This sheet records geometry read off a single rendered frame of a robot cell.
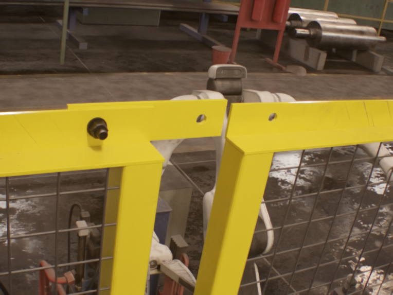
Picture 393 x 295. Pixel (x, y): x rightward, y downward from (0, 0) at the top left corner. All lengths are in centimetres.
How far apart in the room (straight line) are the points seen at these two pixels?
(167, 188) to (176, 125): 161
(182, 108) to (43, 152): 18
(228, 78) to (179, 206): 76
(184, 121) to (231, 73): 114
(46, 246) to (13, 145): 287
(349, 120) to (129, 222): 38
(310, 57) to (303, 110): 832
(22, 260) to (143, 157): 276
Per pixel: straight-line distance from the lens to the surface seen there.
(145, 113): 61
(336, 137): 77
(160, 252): 116
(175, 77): 695
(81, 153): 59
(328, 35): 913
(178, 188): 227
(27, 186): 408
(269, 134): 72
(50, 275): 177
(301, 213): 428
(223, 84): 176
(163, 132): 64
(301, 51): 925
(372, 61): 1007
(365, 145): 201
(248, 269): 183
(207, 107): 65
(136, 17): 971
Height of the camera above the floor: 207
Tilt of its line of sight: 25 degrees down
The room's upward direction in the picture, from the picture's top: 10 degrees clockwise
